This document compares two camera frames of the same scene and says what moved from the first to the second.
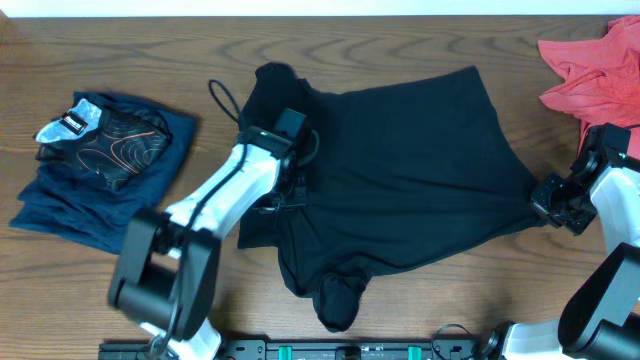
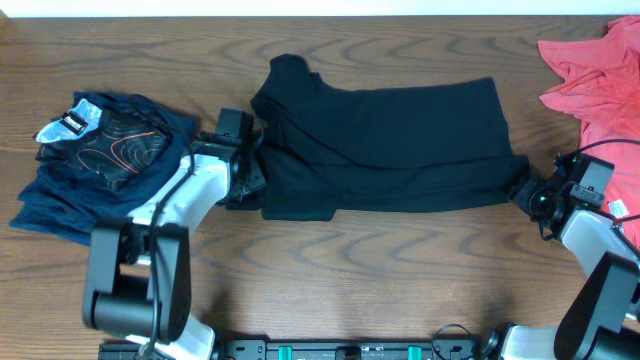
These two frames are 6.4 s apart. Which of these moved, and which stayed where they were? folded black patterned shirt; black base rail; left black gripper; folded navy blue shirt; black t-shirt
Moved: black t-shirt; left black gripper
Stayed: folded black patterned shirt; folded navy blue shirt; black base rail
